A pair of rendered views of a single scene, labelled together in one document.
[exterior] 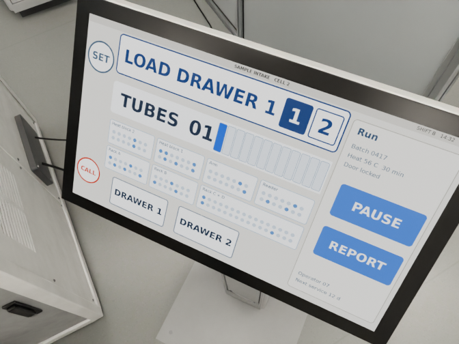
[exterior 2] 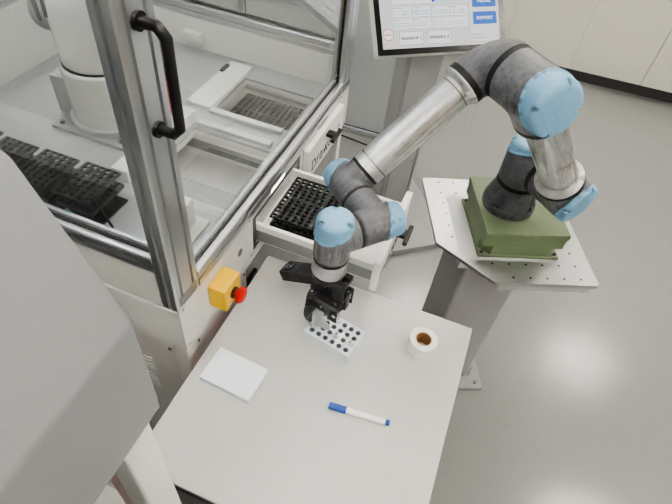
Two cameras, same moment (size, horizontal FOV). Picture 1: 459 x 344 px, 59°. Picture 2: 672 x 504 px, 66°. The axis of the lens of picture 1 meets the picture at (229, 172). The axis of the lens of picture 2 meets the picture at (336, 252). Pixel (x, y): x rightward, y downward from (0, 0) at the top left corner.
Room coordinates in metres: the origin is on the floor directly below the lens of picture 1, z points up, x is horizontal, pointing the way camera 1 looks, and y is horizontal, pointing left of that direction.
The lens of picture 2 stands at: (-0.78, 1.70, 1.85)
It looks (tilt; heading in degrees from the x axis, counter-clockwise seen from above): 47 degrees down; 308
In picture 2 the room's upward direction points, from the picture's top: 8 degrees clockwise
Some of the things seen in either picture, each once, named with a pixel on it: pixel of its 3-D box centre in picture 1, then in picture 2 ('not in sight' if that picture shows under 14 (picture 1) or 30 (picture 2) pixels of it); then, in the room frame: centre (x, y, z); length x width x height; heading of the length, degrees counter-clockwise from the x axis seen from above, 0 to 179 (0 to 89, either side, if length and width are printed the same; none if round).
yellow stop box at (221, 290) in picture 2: not in sight; (226, 289); (-0.14, 1.28, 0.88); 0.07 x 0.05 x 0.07; 113
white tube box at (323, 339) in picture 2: not in sight; (334, 335); (-0.36, 1.13, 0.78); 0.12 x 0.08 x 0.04; 11
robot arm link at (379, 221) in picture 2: not in sight; (372, 218); (-0.35, 1.04, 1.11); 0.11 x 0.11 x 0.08; 71
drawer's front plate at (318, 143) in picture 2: not in sight; (324, 140); (0.12, 0.69, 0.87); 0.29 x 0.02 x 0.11; 113
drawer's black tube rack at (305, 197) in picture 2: not in sight; (321, 216); (-0.11, 0.93, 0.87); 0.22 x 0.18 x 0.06; 23
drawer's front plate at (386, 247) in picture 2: not in sight; (391, 239); (-0.29, 0.85, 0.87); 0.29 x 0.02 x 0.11; 113
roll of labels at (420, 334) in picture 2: not in sight; (422, 343); (-0.52, 0.99, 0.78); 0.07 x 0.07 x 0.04
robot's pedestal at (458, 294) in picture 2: not in sight; (463, 301); (-0.42, 0.47, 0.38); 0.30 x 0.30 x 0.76; 46
